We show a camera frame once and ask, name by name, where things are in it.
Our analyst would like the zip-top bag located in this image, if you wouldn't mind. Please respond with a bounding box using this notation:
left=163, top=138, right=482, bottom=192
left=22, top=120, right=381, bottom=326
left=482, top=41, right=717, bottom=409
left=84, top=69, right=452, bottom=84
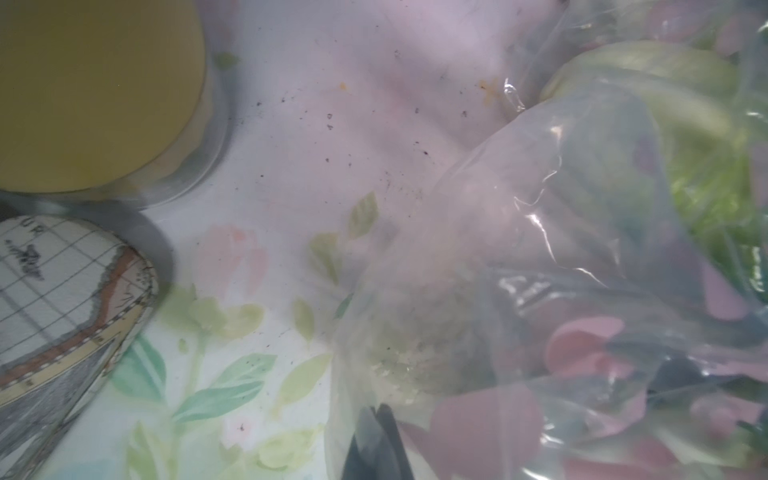
left=326, top=0, right=768, bottom=480

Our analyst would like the chinese cabbage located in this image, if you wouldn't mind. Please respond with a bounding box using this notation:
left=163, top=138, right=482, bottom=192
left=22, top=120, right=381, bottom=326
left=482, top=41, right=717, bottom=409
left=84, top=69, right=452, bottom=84
left=419, top=38, right=768, bottom=480

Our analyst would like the map-print cup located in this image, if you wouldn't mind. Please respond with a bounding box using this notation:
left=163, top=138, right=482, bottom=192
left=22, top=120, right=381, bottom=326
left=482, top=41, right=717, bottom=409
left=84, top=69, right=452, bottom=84
left=1, top=215, right=159, bottom=479

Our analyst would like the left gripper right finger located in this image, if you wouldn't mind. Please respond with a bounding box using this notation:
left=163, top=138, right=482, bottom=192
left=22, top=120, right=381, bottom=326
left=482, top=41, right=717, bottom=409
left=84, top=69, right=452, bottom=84
left=376, top=404, right=414, bottom=480

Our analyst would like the yellow pen cup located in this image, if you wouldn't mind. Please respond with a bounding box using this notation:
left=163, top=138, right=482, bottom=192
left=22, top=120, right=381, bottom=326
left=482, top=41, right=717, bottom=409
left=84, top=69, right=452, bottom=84
left=1, top=1, right=227, bottom=207

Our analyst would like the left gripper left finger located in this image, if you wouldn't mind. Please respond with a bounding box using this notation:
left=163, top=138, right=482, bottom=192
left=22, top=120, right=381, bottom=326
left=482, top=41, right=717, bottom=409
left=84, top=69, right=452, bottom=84
left=341, top=407, right=380, bottom=480

